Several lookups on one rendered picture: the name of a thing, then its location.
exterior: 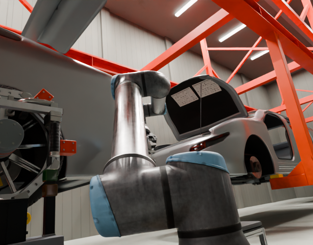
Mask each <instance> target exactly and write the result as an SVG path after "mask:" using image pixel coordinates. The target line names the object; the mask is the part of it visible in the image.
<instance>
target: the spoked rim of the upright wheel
mask: <svg viewBox="0 0 313 245"><path fill-rule="evenodd" d="M21 112H22V111H19V110H15V114H14V116H12V117H11V116H8V119H12V120H15V121H16V122H18V123H19V124H20V125H21V126H22V128H23V130H24V132H25V133H26V134H27V135H28V136H29V138H30V140H31V142H32V144H22V145H20V146H19V147H18V148H17V149H25V148H34V152H35V161H34V164H32V163H30V162H28V161H26V160H25V159H23V158H21V157H19V156H17V155H15V154H14V153H11V154H10V155H9V156H7V157H5V158H0V167H1V169H2V171H3V173H4V176H5V178H6V180H7V182H8V184H9V187H10V189H11V191H12V193H11V194H15V193H19V192H20V191H21V190H22V189H24V188H25V187H26V186H27V185H28V184H29V183H30V182H31V181H32V180H33V179H34V178H35V177H36V176H38V175H39V174H40V173H41V172H42V171H43V170H44V169H45V168H46V167H47V165H48V140H49V135H48V132H47V130H46V128H45V126H44V125H43V124H42V123H41V122H40V121H39V120H38V119H37V118H36V117H35V116H34V115H33V114H32V113H31V112H29V113H28V117H27V118H26V119H25V120H21V119H18V116H19V114H20V113H21ZM30 122H32V124H31V125H29V123H30ZM7 160H10V161H12V162H13V163H15V164H17V165H19V166H21V167H23V168H25V169H27V170H29V171H30V172H31V173H30V175H29V177H28V178H27V180H26V181H25V182H24V183H23V185H22V186H20V187H19V188H18V189H16V187H15V185H14V183H13V181H12V179H11V176H10V174H9V172H8V170H7V168H6V165H5V161H7ZM19 161H21V162H23V163H25V164H27V165H29V166H31V167H32V168H30V167H29V166H27V165H25V164H23V163H21V162H19Z"/></svg>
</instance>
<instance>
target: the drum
mask: <svg viewBox="0 0 313 245"><path fill-rule="evenodd" d="M23 138H24V130H23V128H22V126H21V125H20V124H19V123H18V122H16V121H15V120H12V119H0V158H5V157H7V156H9V155H10V154H11V153H13V152H14V151H15V150H16V149H17V148H18V147H19V146H20V145H21V143H22V140H23Z"/></svg>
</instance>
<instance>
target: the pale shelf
mask: <svg viewBox="0 0 313 245"><path fill-rule="evenodd" d="M8 245H64V236H62V235H54V236H48V237H42V235H41V236H35V237H29V238H26V241H25V242H20V243H14V244H8Z"/></svg>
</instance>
